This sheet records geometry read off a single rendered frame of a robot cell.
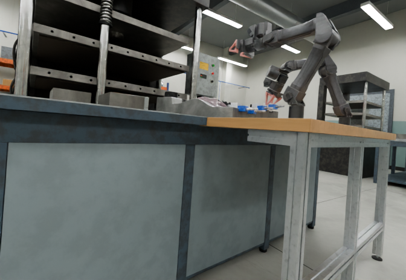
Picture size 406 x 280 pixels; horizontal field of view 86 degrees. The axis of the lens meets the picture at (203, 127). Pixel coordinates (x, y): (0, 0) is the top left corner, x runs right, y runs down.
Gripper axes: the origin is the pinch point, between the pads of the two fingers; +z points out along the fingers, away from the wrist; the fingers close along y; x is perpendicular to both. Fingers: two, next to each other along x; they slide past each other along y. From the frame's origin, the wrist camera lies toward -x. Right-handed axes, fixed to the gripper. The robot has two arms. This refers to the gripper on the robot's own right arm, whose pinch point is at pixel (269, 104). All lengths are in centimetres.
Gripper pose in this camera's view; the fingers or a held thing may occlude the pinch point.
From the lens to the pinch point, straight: 145.7
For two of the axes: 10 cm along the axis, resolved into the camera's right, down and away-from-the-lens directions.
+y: -7.7, -0.9, -6.3
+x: 5.2, 4.9, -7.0
